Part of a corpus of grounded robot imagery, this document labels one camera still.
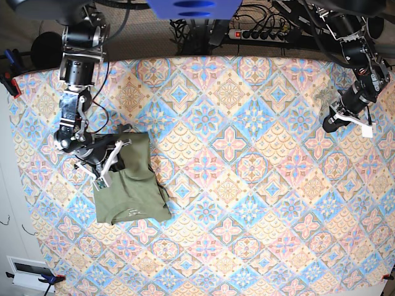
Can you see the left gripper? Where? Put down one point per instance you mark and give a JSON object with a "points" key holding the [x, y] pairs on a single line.
{"points": [[350, 104]]}

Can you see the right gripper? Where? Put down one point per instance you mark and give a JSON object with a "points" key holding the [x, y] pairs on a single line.
{"points": [[95, 153]]}

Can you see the green t-shirt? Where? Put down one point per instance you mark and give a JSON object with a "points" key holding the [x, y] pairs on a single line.
{"points": [[135, 193]]}

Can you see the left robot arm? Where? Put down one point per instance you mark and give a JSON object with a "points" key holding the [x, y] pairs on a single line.
{"points": [[350, 30]]}

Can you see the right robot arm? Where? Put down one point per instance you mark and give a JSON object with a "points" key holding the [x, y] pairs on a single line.
{"points": [[85, 30]]}

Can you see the patterned tablecloth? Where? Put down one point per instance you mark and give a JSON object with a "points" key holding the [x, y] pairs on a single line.
{"points": [[263, 201]]}

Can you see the white power strip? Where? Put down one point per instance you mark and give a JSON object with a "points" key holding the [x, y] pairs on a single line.
{"points": [[256, 35]]}

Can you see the blue clamp lower left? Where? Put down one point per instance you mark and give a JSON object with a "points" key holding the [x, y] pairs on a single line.
{"points": [[46, 279]]}

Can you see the blue clamp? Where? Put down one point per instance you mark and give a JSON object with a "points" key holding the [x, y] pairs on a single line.
{"points": [[46, 279], [15, 68]]}

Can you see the black round stool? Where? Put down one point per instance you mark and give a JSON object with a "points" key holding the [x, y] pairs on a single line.
{"points": [[46, 51]]}

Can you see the blue clamp upper left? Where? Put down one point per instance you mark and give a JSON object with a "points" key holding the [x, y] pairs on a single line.
{"points": [[15, 68]]}

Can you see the orange clamp lower right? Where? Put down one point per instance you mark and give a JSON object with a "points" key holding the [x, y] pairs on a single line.
{"points": [[388, 277]]}

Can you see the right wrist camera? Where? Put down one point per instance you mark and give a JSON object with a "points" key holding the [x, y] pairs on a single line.
{"points": [[102, 183]]}

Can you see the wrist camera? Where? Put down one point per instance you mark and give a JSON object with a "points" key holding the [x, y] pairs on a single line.
{"points": [[102, 183], [368, 131]]}

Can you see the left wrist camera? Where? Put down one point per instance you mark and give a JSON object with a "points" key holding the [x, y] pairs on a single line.
{"points": [[368, 131]]}

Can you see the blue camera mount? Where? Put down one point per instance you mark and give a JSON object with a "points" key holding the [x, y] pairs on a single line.
{"points": [[194, 9]]}

